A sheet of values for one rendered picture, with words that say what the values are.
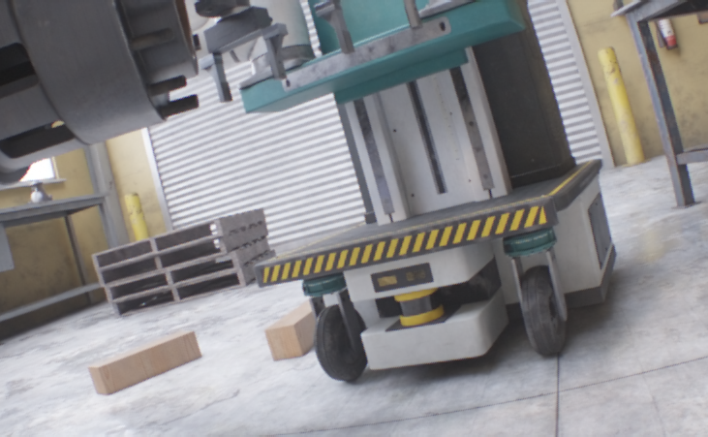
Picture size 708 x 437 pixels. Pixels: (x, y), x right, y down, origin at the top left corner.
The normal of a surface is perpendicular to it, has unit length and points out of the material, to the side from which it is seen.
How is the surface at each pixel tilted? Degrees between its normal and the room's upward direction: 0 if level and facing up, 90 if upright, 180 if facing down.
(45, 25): 124
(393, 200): 90
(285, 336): 90
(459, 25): 90
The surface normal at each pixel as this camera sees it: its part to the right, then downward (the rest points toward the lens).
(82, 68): 0.28, 0.75
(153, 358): 0.70, -0.16
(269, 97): -0.47, 0.17
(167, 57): 0.30, 0.90
